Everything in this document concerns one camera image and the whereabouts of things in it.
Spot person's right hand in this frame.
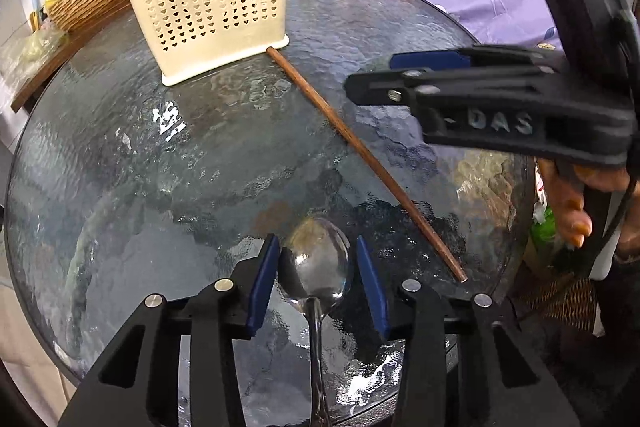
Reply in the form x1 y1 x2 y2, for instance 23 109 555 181
537 159 633 250

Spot metal spoon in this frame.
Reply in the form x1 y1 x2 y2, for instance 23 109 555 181
277 216 352 427

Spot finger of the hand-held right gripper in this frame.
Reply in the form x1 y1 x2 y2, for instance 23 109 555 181
345 67 626 108
389 46 568 72

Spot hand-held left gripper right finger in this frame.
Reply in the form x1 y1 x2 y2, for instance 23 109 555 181
356 234 581 427

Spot wooden vanity counter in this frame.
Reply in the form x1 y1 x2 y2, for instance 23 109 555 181
10 2 136 114

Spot long wooden chopstick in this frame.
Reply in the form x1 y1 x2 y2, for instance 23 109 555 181
266 47 469 283

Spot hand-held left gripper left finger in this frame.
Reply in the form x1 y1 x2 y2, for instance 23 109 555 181
57 234 281 427

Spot black cable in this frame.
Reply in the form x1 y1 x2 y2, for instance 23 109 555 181
595 167 638 280

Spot brown wicker basket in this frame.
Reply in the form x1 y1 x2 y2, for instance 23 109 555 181
520 264 602 339

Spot clear plastic bags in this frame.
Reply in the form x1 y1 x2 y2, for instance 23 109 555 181
0 23 70 84

